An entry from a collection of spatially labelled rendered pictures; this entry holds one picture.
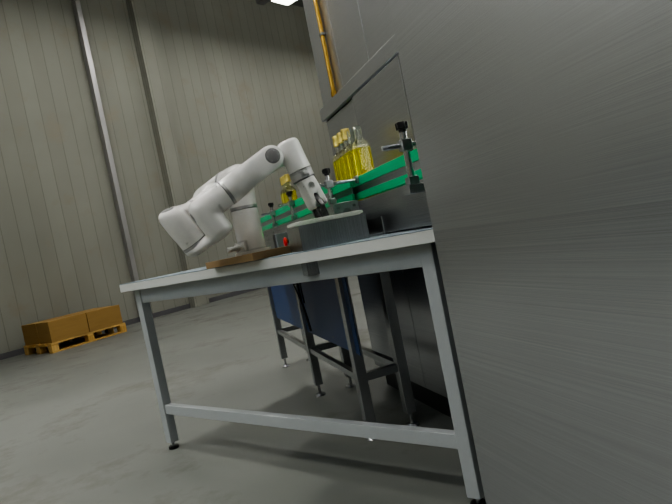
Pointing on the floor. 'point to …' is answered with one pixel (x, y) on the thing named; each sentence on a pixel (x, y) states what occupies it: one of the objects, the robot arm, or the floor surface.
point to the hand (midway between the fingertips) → (324, 222)
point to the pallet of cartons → (57, 330)
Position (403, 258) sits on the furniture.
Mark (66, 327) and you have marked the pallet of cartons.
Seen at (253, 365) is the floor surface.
